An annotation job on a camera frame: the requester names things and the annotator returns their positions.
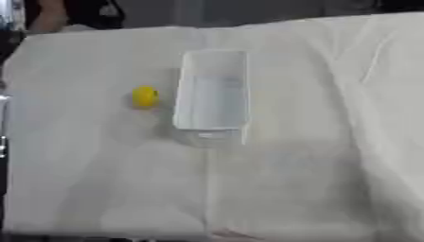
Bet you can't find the white open box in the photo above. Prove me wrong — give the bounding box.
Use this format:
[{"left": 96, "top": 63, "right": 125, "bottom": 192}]
[{"left": 170, "top": 49, "right": 251, "bottom": 147}]

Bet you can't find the yellow toy lemon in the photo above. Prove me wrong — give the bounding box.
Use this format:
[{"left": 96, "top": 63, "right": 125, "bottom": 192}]
[{"left": 131, "top": 85, "right": 161, "bottom": 110}]

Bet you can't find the person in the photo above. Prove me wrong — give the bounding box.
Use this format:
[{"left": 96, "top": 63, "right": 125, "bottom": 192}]
[{"left": 21, "top": 0, "right": 128, "bottom": 34}]

